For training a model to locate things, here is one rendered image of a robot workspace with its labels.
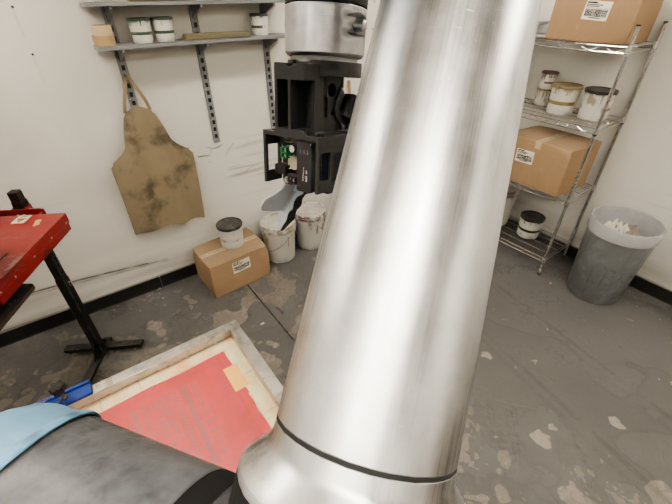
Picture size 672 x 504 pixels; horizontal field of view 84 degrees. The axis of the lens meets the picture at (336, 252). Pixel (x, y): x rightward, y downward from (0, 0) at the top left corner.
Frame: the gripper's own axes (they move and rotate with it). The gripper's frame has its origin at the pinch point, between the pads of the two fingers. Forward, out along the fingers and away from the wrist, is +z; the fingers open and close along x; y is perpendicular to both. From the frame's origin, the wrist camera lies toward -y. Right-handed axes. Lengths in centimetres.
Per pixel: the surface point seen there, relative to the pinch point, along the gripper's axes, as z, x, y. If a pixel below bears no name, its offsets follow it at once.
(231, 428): 76, -42, -13
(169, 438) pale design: 77, -54, 0
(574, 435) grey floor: 153, 52, -164
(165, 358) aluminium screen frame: 70, -77, -14
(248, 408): 75, -43, -20
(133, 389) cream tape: 75, -78, -2
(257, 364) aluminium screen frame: 69, -50, -31
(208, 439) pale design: 77, -45, -7
